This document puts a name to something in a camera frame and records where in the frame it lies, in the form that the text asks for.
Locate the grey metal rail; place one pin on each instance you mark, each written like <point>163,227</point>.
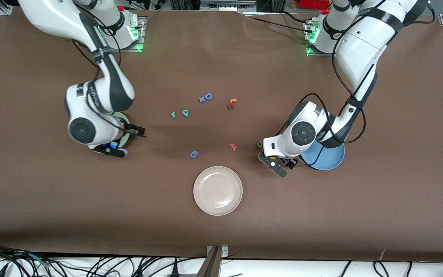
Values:
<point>225,5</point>

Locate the aluminium profile with bracket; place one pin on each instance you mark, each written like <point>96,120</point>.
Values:
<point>210,265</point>

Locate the green foam letter u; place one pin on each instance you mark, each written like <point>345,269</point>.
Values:
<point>259,145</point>

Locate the red box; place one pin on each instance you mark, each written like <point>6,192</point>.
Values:
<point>313,4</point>

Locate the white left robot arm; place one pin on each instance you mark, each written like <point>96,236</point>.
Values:
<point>360,42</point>

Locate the pale green plate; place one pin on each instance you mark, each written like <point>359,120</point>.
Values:
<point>124,120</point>

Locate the brown table cover mat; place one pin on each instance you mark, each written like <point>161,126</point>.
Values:
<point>221,69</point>

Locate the pink foam letter W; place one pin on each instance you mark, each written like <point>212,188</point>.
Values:
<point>232,147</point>

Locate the teal foam letter p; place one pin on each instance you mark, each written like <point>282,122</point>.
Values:
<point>185,112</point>

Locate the aluminium frame corner bracket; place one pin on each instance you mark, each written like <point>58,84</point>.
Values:
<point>5,10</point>

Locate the beige plate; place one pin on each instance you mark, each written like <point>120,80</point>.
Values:
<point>217,190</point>

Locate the blue plate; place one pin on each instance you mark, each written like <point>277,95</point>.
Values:
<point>329,159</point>

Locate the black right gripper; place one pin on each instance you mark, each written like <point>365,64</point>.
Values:
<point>130,129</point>

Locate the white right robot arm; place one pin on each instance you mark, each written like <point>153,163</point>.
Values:
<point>90,111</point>

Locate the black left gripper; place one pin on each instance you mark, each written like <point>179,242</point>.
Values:
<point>292,163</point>

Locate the blue foam digit 6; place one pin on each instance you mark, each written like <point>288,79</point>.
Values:
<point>194,155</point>

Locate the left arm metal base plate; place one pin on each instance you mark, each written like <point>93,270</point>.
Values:
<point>317,54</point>

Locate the blue foam letter D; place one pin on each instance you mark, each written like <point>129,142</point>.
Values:
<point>206,96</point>

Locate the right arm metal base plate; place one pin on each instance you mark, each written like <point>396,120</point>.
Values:
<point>143,30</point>

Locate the black power plug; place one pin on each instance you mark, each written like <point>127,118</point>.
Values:
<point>174,271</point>

